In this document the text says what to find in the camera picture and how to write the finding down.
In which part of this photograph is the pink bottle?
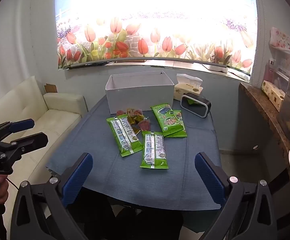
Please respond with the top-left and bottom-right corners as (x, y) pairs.
(264, 59), (277, 83)

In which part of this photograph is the cream leather sofa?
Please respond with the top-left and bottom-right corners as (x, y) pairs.
(0, 76), (89, 195)

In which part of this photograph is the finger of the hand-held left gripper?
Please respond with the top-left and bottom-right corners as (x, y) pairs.
(0, 119), (35, 143)
(0, 132), (49, 158)

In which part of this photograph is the tulip print window blind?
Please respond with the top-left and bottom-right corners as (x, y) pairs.
(55, 0), (258, 77)

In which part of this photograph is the tissue pack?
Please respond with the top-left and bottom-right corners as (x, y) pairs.
(174, 74), (204, 102)

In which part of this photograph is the red jelly cup printed lid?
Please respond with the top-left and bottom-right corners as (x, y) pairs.
(138, 119), (152, 132)

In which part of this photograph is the rectangular digital clock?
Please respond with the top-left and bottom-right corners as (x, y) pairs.
(180, 92), (212, 118)

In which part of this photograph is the floral pouch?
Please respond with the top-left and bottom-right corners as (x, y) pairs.
(270, 27), (290, 53)

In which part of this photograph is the large green snack packet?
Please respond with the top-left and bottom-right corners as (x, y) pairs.
(151, 104), (185, 134)
(140, 131), (170, 170)
(106, 113), (143, 157)
(164, 110), (187, 138)

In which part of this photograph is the blue tablecloth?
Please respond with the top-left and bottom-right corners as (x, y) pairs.
(45, 94), (222, 210)

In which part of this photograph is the small green pea snack packet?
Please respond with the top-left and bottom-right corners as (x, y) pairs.
(128, 114), (145, 126)

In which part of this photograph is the small cardboard piece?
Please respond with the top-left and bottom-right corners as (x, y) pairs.
(44, 83), (58, 94)

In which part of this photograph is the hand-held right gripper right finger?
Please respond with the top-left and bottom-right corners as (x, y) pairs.
(194, 152), (278, 240)

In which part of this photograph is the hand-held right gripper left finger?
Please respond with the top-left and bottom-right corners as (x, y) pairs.
(10, 152), (94, 240)

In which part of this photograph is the white cardboard box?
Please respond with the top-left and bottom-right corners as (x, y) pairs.
(105, 71), (176, 115)

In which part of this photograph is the stone counter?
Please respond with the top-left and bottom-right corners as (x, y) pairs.
(239, 82), (290, 230)

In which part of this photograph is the beige patterned box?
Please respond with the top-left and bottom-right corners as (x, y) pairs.
(261, 80), (285, 112)

